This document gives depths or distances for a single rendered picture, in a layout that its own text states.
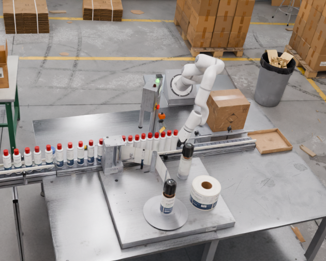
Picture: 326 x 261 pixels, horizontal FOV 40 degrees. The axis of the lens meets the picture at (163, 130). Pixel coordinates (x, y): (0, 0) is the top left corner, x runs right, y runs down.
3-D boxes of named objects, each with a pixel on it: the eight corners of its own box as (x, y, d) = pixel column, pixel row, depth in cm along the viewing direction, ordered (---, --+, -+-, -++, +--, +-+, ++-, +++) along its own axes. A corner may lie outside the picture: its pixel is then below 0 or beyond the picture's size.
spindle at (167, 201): (161, 217, 296) (166, 187, 278) (157, 207, 302) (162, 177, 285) (174, 215, 299) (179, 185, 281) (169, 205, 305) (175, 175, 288)
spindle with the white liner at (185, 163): (179, 180, 328) (185, 149, 309) (175, 172, 334) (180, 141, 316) (190, 178, 331) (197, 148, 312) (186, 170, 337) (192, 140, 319)
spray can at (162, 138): (159, 155, 347) (162, 135, 334) (156, 151, 350) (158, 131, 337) (164, 154, 349) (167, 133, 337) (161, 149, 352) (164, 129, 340)
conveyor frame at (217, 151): (56, 176, 323) (56, 172, 320) (54, 166, 331) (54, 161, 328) (254, 148, 376) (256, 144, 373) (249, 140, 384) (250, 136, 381)
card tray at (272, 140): (261, 154, 371) (262, 150, 369) (247, 134, 390) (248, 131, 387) (291, 149, 381) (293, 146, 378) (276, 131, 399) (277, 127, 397)
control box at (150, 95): (140, 110, 322) (142, 87, 311) (147, 98, 335) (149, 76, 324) (153, 113, 321) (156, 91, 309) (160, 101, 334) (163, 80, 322)
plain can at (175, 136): (170, 153, 350) (173, 133, 338) (168, 149, 354) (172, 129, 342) (176, 153, 352) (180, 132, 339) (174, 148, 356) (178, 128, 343)
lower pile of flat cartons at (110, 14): (82, 20, 722) (82, 7, 709) (82, 6, 763) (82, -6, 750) (122, 22, 734) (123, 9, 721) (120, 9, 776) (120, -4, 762)
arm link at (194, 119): (191, 122, 348) (182, 122, 342) (199, 109, 342) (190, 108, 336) (197, 129, 343) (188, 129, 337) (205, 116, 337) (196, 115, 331)
